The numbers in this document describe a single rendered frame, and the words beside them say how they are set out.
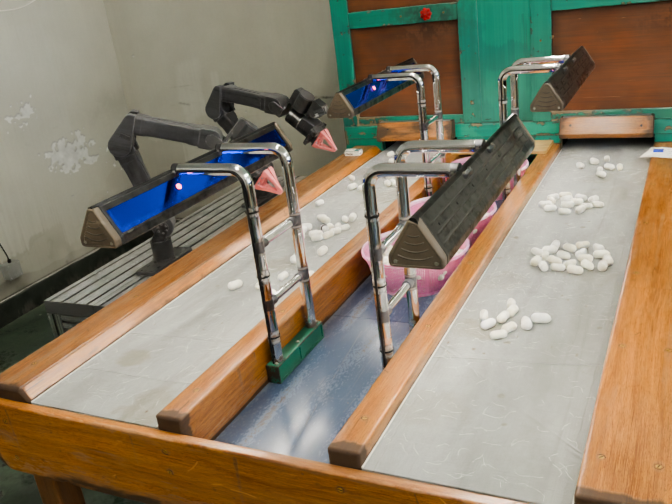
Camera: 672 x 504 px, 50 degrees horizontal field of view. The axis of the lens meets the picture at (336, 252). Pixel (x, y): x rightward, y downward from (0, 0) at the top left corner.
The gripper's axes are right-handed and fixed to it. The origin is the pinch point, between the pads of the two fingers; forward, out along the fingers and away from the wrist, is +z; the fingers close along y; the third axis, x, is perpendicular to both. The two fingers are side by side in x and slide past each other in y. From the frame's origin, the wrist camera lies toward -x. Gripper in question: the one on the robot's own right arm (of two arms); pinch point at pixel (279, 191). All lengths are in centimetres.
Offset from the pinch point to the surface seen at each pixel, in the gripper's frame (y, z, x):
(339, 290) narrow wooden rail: -31.2, 33.2, -9.3
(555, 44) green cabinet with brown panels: 89, 32, -59
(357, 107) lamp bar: 14.0, 2.8, -28.9
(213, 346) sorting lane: -66, 22, -3
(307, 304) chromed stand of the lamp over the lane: -50, 31, -15
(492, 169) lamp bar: -54, 43, -66
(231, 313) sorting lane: -52, 19, 0
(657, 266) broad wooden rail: -18, 82, -58
